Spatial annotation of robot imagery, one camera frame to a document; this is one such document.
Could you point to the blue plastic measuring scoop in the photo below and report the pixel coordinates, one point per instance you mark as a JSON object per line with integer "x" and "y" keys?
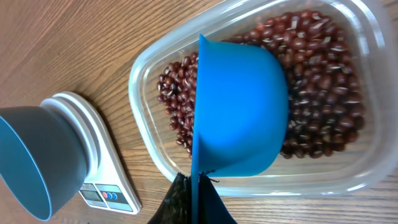
{"x": 241, "y": 112}

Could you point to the teal metal bowl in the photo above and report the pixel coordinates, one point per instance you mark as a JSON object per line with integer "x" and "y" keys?
{"x": 43, "y": 161}

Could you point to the red adzuki beans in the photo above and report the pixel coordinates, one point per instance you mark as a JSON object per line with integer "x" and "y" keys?
{"x": 326, "y": 109}

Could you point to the clear plastic food container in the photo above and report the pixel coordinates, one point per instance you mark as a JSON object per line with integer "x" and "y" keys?
{"x": 365, "y": 162}

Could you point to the white digital kitchen scale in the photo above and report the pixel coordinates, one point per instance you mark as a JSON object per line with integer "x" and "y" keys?
{"x": 106, "y": 186}

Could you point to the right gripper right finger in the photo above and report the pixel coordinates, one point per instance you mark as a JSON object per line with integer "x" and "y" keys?
{"x": 211, "y": 209}

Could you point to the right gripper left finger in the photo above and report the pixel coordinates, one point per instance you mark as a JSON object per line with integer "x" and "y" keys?
{"x": 176, "y": 207}

